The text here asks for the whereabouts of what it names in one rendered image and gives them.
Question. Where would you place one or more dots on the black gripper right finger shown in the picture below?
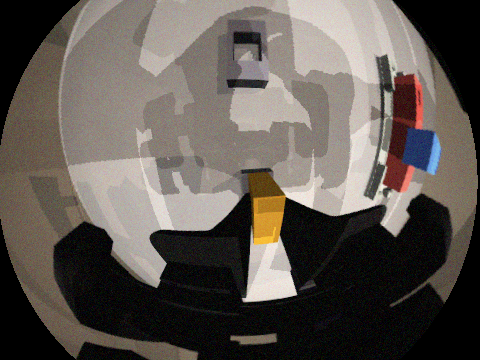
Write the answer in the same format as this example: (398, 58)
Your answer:
(311, 238)

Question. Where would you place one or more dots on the orange-yellow block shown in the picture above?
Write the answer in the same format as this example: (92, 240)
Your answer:
(268, 202)

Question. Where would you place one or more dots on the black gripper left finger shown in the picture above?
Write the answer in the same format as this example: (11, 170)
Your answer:
(227, 245)

